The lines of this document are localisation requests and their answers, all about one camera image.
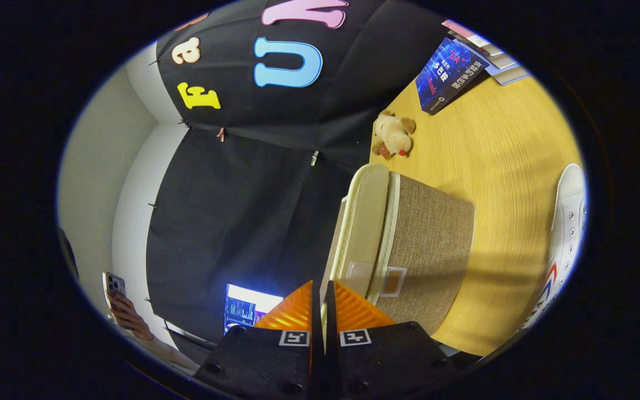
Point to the computer monitor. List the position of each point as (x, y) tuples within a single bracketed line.
[(248, 308)]

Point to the white book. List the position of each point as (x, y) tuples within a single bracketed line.
[(489, 51)]

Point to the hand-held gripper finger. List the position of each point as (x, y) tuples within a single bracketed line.
[(330, 344), (318, 344)]

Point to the smartphone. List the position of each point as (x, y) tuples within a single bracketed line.
[(113, 284)]

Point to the tan plush dog toy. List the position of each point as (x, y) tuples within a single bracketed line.
[(393, 133)]

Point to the white canvas shoe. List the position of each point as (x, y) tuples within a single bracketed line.
[(567, 222)]

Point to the beige fabric storage box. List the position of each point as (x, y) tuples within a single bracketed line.
[(431, 244)]

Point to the pale blue book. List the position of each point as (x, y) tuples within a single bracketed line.
[(511, 73)]

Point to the dark blue book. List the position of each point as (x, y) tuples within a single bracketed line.
[(448, 75)]

